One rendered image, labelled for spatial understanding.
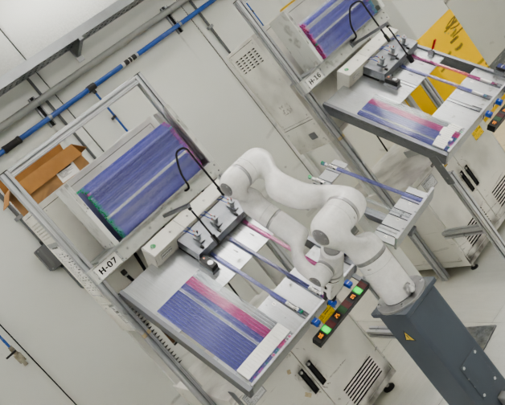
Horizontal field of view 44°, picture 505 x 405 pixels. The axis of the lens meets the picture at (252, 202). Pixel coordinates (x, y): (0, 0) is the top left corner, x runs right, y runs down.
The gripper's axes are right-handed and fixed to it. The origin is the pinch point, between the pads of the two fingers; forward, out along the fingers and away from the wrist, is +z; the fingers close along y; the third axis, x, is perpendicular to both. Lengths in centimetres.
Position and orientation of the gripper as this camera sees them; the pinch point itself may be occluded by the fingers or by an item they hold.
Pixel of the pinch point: (331, 296)
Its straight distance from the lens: 251.4
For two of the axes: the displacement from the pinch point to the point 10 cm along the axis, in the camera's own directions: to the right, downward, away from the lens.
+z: 0.9, 6.4, 7.6
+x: -8.0, -4.1, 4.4
